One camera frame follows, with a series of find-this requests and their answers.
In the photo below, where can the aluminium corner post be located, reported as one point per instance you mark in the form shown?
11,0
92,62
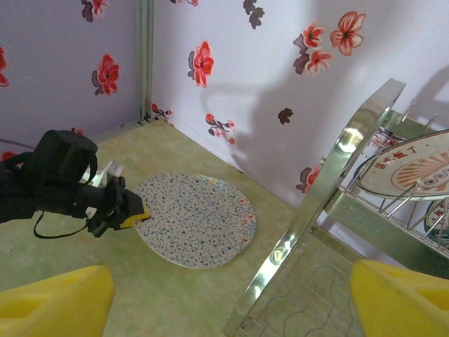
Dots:
144,59

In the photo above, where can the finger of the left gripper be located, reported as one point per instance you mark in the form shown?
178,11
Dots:
105,227
135,212

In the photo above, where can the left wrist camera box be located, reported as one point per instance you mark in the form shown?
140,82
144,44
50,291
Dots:
108,173

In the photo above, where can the white plate orange sunburst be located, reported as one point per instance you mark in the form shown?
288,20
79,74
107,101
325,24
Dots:
414,175

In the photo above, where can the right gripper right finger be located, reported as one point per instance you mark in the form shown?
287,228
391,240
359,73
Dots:
403,302

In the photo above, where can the blue speckled plate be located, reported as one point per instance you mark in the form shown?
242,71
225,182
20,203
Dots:
189,217

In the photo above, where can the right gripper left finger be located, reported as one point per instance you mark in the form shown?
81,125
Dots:
52,302

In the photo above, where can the steel dish rack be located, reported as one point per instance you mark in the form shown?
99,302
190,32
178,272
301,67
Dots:
315,196

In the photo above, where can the white plate green rim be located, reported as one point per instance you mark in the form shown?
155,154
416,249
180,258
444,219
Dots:
438,221

